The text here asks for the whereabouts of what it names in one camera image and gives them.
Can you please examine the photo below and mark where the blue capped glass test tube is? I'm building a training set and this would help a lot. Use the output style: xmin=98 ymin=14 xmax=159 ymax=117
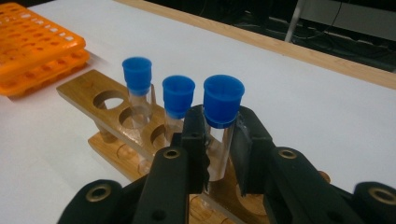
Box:
xmin=203 ymin=74 xmax=246 ymax=183
xmin=121 ymin=56 xmax=157 ymax=132
xmin=162 ymin=75 xmax=196 ymax=147

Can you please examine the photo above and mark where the orange plastic test tube rack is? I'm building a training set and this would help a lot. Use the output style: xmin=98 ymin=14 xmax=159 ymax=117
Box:
xmin=0 ymin=2 xmax=92 ymax=97

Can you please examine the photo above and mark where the wooden test tube rack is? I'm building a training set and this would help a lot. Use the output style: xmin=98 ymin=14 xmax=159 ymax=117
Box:
xmin=56 ymin=68 xmax=332 ymax=224

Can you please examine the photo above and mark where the grey metal stand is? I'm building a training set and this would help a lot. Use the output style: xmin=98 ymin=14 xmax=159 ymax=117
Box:
xmin=284 ymin=0 xmax=396 ymax=44

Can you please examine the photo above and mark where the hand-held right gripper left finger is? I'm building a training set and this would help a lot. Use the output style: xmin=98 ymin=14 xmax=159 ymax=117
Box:
xmin=170 ymin=104 xmax=211 ymax=194

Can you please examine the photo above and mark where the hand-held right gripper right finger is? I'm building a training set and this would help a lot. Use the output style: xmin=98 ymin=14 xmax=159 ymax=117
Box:
xmin=229 ymin=105 xmax=276 ymax=198

